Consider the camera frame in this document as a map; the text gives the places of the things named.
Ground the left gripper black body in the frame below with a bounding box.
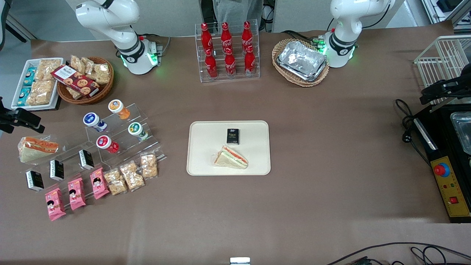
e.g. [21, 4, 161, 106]
[437, 73, 471, 98]

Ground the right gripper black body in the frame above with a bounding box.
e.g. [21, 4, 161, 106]
[0, 97, 20, 134]

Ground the green gum bottle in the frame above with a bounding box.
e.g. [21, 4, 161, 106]
[128, 122, 149, 141]

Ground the white rectangular tray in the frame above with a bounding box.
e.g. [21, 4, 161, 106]
[11, 57, 65, 111]

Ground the blue gum bottle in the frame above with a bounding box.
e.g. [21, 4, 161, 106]
[83, 112, 108, 132]

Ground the red gum bottle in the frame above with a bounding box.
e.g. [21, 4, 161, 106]
[96, 135, 120, 154]

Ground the orange gum bottle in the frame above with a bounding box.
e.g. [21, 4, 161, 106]
[108, 99, 131, 120]

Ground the cream plastic tray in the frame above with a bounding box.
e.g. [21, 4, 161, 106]
[186, 120, 272, 176]

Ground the wrapped triangle sandwich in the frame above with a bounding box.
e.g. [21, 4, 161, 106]
[213, 145, 249, 170]
[18, 135, 60, 163]

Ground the blue snack packet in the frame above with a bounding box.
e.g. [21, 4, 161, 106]
[23, 67, 37, 86]
[17, 87, 32, 107]

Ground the large rice crisp packet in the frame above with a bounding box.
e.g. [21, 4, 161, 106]
[36, 59, 62, 82]
[26, 80, 56, 106]

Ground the black and white box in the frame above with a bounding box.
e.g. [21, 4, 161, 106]
[79, 149, 95, 170]
[25, 170, 45, 192]
[50, 159, 64, 181]

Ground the long clear acrylic riser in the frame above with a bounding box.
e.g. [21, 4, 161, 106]
[22, 143, 167, 206]

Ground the black sealing machine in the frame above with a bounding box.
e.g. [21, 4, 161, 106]
[413, 104, 471, 223]

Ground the red cookie box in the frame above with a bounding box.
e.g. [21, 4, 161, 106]
[50, 65, 100, 98]

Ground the pink snack packet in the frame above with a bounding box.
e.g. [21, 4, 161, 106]
[90, 167, 110, 200]
[45, 188, 67, 221]
[68, 177, 86, 211]

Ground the brown round wicker basket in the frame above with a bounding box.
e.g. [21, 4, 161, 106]
[56, 56, 114, 105]

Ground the clear acrylic stepped stand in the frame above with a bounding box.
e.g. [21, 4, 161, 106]
[84, 104, 160, 168]

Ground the small rice crisp packet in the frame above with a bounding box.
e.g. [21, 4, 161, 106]
[120, 161, 145, 191]
[140, 152, 159, 179]
[103, 168, 128, 196]

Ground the silver foil container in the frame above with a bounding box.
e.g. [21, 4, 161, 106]
[276, 40, 328, 82]

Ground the light wicker basket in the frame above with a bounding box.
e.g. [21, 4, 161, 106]
[272, 38, 330, 88]

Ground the clear acrylic bottle rack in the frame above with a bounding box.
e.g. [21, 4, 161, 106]
[195, 19, 261, 83]

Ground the red cola bottle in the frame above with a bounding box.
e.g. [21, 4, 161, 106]
[224, 48, 237, 77]
[241, 21, 254, 50]
[244, 46, 256, 75]
[220, 22, 233, 52]
[201, 23, 214, 52]
[205, 49, 218, 79]

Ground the person behind table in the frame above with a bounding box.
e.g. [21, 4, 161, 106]
[212, 0, 264, 27]

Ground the black machine power cable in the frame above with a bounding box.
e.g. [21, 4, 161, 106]
[395, 99, 432, 166]

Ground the white wire rack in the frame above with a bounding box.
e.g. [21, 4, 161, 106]
[414, 35, 471, 113]

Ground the metal frame shelf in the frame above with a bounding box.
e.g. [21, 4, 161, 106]
[421, 0, 471, 31]

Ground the black left arm base cable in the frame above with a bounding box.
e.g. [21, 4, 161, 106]
[281, 30, 326, 43]

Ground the long black floor cable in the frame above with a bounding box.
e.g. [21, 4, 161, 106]
[326, 242, 471, 265]

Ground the looped black floor cable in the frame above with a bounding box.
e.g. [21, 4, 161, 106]
[410, 246, 449, 265]

